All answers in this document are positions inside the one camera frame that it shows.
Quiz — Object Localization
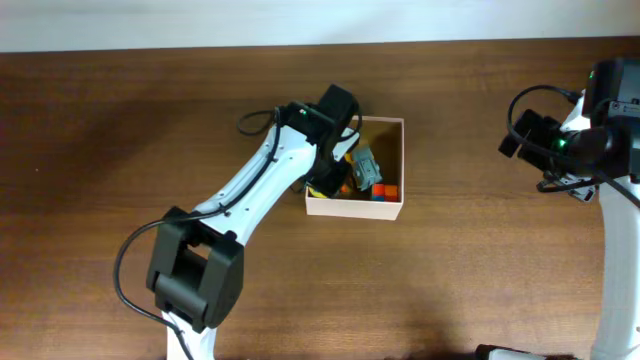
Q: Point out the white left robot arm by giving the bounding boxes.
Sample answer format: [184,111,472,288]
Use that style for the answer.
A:
[146,85,361,359]

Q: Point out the colourful puzzle cube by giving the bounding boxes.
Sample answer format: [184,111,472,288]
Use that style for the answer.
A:
[371,184,399,202]

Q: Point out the yellow ball with blue letters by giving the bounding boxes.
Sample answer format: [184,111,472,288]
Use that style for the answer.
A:
[308,186,327,199]

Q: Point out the grey and yellow toy truck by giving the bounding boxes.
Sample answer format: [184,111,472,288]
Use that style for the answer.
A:
[351,145,383,191]

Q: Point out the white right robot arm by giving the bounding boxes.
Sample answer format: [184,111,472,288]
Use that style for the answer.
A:
[498,58,639,359]

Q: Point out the pink open box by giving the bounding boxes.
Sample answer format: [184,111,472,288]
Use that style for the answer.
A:
[304,116,405,221]

